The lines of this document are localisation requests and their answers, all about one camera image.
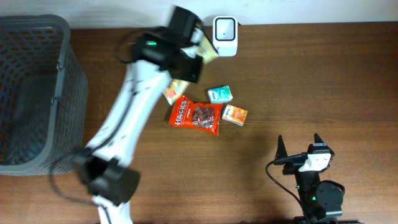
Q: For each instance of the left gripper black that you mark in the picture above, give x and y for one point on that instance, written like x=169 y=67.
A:
x=189 y=72

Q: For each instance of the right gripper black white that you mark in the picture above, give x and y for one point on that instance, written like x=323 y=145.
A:
x=282 y=151

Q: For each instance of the orange tissue pack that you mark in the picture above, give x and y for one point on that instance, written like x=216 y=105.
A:
x=234 y=115

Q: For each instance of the red Hacks candy bag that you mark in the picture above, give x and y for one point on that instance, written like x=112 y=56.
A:
x=201 y=116

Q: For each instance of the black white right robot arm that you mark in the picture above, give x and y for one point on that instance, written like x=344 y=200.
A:
x=320 y=200

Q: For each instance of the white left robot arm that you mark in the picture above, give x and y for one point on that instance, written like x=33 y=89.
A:
x=159 y=55

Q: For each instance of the white barcode scanner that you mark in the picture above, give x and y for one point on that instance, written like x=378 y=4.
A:
x=225 y=35

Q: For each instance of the grey plastic mesh basket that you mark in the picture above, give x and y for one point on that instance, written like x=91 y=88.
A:
x=44 y=91

